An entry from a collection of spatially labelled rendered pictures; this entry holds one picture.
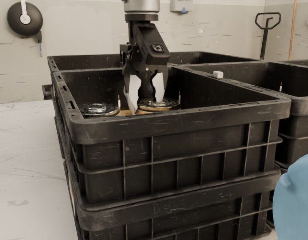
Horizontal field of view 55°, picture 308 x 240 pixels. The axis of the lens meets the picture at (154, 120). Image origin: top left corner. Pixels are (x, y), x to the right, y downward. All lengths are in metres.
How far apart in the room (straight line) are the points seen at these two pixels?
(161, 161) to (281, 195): 0.18
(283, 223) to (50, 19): 3.71
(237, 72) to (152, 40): 0.34
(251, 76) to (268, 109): 0.48
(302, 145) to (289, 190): 0.29
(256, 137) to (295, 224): 0.23
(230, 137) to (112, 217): 0.18
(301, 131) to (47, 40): 3.53
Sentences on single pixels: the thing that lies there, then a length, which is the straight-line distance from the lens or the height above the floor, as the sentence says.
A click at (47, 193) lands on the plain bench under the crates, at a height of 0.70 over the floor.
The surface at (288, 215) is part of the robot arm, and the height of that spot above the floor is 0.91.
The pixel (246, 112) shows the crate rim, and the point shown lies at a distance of 0.40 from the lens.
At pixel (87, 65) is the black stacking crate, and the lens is 1.10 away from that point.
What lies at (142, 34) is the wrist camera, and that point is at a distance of 0.60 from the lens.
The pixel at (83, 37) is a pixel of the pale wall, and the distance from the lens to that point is 3.88.
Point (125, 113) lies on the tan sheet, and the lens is 0.71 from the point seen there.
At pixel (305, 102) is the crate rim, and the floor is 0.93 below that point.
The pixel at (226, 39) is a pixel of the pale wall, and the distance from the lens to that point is 4.69.
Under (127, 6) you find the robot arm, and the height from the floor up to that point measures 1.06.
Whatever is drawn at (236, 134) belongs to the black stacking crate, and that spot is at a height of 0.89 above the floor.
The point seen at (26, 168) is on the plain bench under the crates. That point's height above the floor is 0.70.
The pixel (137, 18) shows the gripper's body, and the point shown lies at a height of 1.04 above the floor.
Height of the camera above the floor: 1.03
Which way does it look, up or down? 18 degrees down
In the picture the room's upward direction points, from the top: straight up
